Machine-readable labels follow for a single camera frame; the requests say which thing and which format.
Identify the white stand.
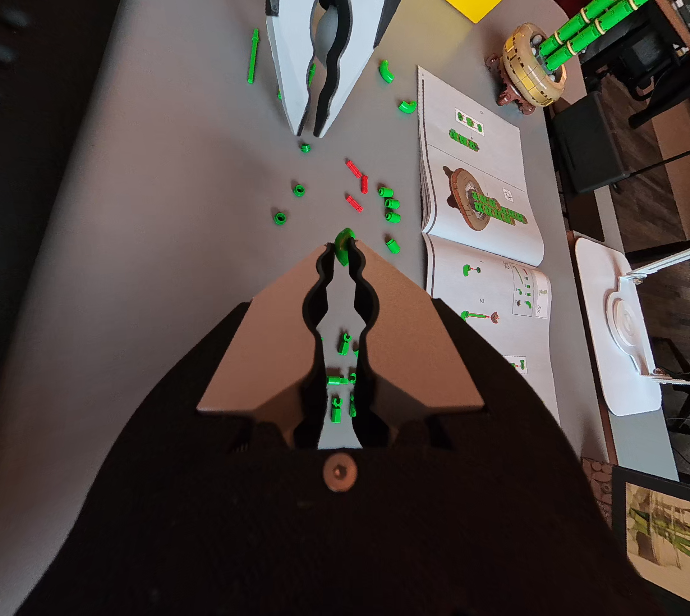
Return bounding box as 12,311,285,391
574,236,690,417

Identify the scatter of green lego clips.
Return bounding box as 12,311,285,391
320,333,359,424

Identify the lego bamboo model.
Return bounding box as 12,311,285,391
485,0,690,116

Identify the green curved lego piece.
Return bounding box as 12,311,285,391
334,228,358,267

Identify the lego instruction booklet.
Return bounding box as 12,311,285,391
417,66,561,428

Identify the black office chair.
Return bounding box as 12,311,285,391
579,1,690,130

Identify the black computer case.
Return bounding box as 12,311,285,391
552,93,631,193

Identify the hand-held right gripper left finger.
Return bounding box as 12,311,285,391
195,243,335,450

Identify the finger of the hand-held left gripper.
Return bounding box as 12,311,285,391
266,0,352,137
313,0,390,139

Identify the black lego set box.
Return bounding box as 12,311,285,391
582,457,690,606

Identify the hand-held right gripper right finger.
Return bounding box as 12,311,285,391
348,240,485,448

